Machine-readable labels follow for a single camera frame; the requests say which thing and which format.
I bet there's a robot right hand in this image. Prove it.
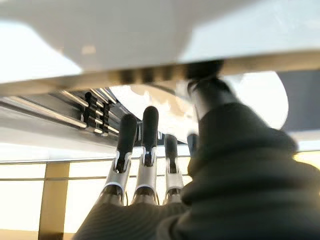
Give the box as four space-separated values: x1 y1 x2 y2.
72 77 320 240

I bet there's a cream ceramic plate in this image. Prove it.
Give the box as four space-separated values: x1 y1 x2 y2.
109 71 290 147

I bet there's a black wire dish rack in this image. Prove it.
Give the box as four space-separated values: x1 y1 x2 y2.
48 86 121 138

